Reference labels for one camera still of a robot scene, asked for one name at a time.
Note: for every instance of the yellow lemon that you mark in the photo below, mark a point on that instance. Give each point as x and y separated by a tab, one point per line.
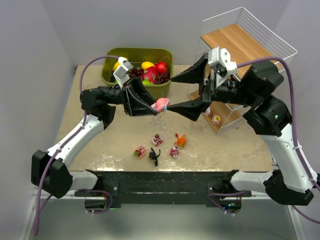
147	64

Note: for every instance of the purple grape bunch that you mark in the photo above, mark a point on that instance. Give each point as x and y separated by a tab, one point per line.
137	72

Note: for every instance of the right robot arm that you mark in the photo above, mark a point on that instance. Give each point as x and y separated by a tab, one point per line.
292	180

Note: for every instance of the pink dragon fruit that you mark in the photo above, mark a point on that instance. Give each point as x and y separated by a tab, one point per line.
150	74

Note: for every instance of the pink strawberry cake toy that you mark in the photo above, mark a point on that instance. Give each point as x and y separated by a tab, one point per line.
157	140

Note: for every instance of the pink toy blue trim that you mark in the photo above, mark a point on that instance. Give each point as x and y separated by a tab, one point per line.
161	104

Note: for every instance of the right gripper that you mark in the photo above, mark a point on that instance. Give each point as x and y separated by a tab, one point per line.
207	88

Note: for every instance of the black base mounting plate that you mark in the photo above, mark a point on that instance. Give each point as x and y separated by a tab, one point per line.
162	188

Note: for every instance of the white wire wooden shelf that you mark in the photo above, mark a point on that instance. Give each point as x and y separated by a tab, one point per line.
246	38

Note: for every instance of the pink toy green top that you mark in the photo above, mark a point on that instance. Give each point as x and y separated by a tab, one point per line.
216	120

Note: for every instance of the black cat toy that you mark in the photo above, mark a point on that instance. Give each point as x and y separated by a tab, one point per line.
154	157

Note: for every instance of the pink bear strawberry toy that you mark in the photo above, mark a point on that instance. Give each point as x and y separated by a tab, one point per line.
140	152

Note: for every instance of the olive green plastic bin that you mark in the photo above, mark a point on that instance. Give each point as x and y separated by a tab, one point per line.
136	56

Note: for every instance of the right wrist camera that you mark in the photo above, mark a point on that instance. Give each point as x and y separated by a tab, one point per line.
222	62

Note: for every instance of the orange fox toy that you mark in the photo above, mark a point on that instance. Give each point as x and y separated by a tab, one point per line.
181	141

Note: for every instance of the green pear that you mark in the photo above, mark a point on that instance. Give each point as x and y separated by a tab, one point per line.
146	82

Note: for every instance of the pink red bear toy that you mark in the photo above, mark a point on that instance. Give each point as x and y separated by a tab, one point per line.
174	152

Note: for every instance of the pink toy white belly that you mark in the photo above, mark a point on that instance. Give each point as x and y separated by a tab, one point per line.
208	112

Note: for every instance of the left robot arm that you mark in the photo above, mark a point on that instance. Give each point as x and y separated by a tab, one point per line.
49	169

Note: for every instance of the red apple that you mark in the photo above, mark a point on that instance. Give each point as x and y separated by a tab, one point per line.
161	68

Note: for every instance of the yellow mango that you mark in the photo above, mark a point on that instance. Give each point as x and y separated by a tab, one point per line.
115	66

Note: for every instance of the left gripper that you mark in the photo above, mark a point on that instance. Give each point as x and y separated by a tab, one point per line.
127	99

